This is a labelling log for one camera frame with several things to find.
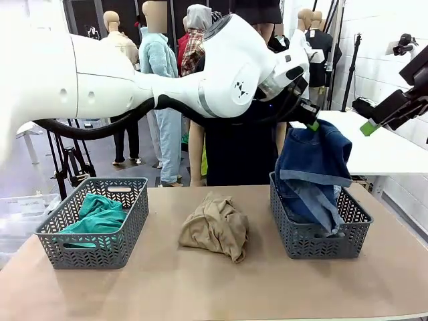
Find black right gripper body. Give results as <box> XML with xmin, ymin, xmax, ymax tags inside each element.
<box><xmin>399</xmin><ymin>42</ymin><xmax>428</xmax><ymax>108</ymax></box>

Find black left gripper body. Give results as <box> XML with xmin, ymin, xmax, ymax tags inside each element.
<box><xmin>256</xmin><ymin>78</ymin><xmax>311</xmax><ymax>124</ymax></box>

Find dark blue denim shorts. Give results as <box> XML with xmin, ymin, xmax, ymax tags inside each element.
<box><xmin>274</xmin><ymin>118</ymin><xmax>354</xmax><ymax>235</ymax></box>

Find light blue denim shorts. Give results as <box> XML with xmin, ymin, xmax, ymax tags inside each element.
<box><xmin>284</xmin><ymin>183</ymin><xmax>347</xmax><ymax>239</ymax></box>

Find teal top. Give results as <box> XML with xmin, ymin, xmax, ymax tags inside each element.
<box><xmin>59</xmin><ymin>193</ymin><xmax>128</xmax><ymax>250</ymax></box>

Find person's right forearm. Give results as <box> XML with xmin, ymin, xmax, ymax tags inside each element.
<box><xmin>189</xmin><ymin>136</ymin><xmax>207</xmax><ymax>178</ymax></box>

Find person's left forearm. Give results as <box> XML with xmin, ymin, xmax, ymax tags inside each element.
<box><xmin>275</xmin><ymin>121</ymin><xmax>288</xmax><ymax>158</ymax></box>

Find black bag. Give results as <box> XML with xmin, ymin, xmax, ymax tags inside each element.
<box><xmin>351</xmin><ymin>96</ymin><xmax>379</xmax><ymax>118</ymax></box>

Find large white table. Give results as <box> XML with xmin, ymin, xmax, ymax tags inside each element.
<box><xmin>288</xmin><ymin>109</ymin><xmax>428</xmax><ymax>201</ymax></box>

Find black light stand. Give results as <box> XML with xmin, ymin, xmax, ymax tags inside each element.
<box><xmin>340</xmin><ymin>32</ymin><xmax>363</xmax><ymax>113</ymax></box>

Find mannequin in dark top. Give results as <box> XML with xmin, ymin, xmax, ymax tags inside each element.
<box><xmin>267</xmin><ymin>24</ymin><xmax>290</xmax><ymax>54</ymax></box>

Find person in black t-shirt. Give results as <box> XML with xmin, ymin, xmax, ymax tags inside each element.
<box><xmin>188</xmin><ymin>0</ymin><xmax>296</xmax><ymax>187</ymax></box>

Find mannequin in white shirt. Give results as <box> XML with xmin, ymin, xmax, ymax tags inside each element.
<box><xmin>288</xmin><ymin>8</ymin><xmax>316</xmax><ymax>68</ymax></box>

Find mannequin in black jacket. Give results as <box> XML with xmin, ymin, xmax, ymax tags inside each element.
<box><xmin>306</xmin><ymin>10</ymin><xmax>342</xmax><ymax>112</ymax></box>

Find neon yellow garment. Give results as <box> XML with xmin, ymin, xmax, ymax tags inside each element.
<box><xmin>199</xmin><ymin>143</ymin><xmax>209</xmax><ymax>177</ymax></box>

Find mannequin in plaid hooded shirt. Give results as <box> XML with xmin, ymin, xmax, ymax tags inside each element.
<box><xmin>180</xmin><ymin>3</ymin><xmax>215</xmax><ymax>78</ymax></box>

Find mannequin in red garment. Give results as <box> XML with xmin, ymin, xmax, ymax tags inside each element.
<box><xmin>176</xmin><ymin>15</ymin><xmax>190</xmax><ymax>70</ymax></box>

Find grey plastic woven basket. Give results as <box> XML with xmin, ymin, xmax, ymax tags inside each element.
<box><xmin>35</xmin><ymin>177</ymin><xmax>150</xmax><ymax>270</ymax></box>
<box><xmin>269</xmin><ymin>170</ymin><xmax>374</xmax><ymax>260</ymax></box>

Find beige top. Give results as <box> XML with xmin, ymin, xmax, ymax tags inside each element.
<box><xmin>177</xmin><ymin>191</ymin><xmax>250</xmax><ymax>264</ymax></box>

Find mannequin in blue fleece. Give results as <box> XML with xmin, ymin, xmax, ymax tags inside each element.
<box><xmin>138</xmin><ymin>0</ymin><xmax>185</xmax><ymax>188</ymax></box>

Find mannequin in cream shirt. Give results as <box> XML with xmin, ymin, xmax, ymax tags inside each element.
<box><xmin>99</xmin><ymin>10</ymin><xmax>142</xmax><ymax>167</ymax></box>

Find small white desk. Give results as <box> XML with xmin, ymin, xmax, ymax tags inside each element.
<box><xmin>15</xmin><ymin>120</ymin><xmax>45</xmax><ymax>165</ymax></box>

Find clear plastic storage box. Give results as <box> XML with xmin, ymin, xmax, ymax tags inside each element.
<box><xmin>0</xmin><ymin>193</ymin><xmax>62</xmax><ymax>269</ymax></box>

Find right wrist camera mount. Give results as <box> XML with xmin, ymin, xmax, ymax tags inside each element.
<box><xmin>392</xmin><ymin>33</ymin><xmax>420</xmax><ymax>57</ymax></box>

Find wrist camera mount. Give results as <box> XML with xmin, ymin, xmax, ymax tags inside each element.
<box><xmin>392</xmin><ymin>33</ymin><xmax>420</xmax><ymax>57</ymax></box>
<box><xmin>308</xmin><ymin>49</ymin><xmax>326</xmax><ymax>65</ymax></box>

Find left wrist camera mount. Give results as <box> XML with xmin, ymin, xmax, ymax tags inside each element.
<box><xmin>308</xmin><ymin>49</ymin><xmax>326</xmax><ymax>65</ymax></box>

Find black camera tripod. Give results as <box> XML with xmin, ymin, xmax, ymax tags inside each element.
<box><xmin>45</xmin><ymin>118</ymin><xmax>98</xmax><ymax>201</ymax></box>

